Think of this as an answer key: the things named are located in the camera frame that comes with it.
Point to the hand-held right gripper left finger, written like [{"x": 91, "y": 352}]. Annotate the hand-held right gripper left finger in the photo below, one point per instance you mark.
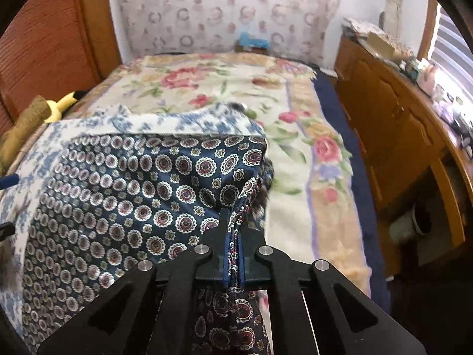
[{"x": 224, "y": 262}]

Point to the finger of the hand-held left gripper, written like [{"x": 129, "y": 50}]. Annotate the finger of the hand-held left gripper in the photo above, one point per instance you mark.
[
  {"x": 8, "y": 182},
  {"x": 5, "y": 231}
]

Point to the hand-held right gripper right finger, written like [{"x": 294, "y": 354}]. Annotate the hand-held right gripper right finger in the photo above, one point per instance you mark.
[{"x": 242, "y": 262}]

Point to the navy medallion print garment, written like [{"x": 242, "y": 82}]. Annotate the navy medallion print garment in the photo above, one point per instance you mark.
[{"x": 129, "y": 192}]

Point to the yellow plush toy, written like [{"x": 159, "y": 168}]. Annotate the yellow plush toy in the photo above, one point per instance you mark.
[
  {"x": 61, "y": 108},
  {"x": 22, "y": 133}
]

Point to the white blue floral cloth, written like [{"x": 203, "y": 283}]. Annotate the white blue floral cloth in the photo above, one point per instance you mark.
[{"x": 92, "y": 125}]

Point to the wooden louvred wardrobe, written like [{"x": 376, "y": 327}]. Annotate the wooden louvred wardrobe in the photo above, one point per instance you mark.
[{"x": 48, "y": 44}]

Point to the navy bed sheet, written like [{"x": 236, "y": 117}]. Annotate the navy bed sheet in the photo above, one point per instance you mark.
[{"x": 343, "y": 125}]

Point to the grey pot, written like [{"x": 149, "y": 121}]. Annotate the grey pot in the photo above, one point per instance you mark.
[{"x": 410, "y": 223}]

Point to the cream rose print blanket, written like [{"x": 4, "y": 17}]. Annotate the cream rose print blanket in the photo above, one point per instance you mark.
[{"x": 221, "y": 77}]

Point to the wooden side cabinet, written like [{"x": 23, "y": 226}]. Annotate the wooden side cabinet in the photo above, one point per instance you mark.
[{"x": 391, "y": 118}]

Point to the blue toy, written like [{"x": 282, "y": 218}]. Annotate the blue toy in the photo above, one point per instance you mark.
[{"x": 253, "y": 42}]

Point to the pink floral headboard cover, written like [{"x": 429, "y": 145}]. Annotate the pink floral headboard cover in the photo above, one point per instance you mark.
[{"x": 221, "y": 11}]

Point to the cardboard box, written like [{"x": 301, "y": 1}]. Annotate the cardboard box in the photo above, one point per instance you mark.
[{"x": 382, "y": 44}]

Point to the pile of cabinet clutter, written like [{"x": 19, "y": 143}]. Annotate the pile of cabinet clutter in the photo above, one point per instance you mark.
[{"x": 432, "y": 77}]

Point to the window blinds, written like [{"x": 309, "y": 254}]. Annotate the window blinds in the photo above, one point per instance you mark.
[{"x": 452, "y": 51}]

